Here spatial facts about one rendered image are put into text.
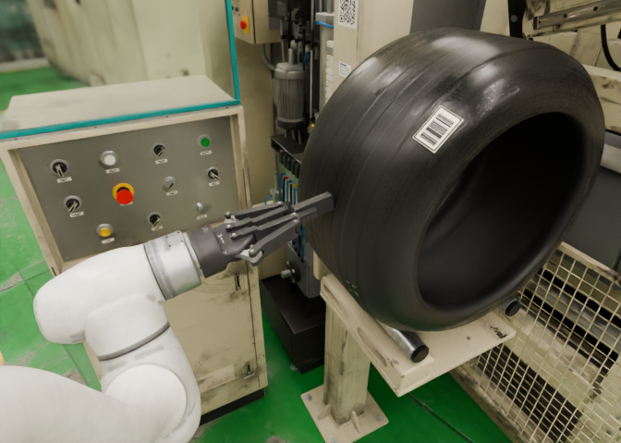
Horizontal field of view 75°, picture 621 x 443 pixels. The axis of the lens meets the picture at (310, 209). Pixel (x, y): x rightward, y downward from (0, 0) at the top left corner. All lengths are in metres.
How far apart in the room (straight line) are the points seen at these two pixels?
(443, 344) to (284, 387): 1.01
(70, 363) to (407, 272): 1.87
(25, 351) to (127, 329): 1.88
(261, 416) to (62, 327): 1.35
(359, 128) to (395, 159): 0.10
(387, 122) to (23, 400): 0.53
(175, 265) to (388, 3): 0.67
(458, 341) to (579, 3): 0.78
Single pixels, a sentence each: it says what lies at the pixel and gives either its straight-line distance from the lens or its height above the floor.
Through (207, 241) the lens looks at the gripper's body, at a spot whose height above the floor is 1.25.
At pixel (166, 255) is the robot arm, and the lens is 0.60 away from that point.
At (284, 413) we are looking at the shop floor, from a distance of 1.88.
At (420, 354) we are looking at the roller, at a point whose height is 0.91.
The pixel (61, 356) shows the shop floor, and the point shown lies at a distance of 2.35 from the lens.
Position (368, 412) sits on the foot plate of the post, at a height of 0.01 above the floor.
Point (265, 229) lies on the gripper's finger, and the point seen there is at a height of 1.25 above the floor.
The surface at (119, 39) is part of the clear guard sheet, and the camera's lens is 1.05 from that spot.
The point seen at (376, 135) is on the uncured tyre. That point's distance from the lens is 0.64.
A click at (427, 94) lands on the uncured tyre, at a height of 1.43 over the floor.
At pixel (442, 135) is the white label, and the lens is 0.60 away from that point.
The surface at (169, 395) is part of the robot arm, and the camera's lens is 0.59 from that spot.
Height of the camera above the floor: 1.60
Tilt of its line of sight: 32 degrees down
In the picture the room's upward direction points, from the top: straight up
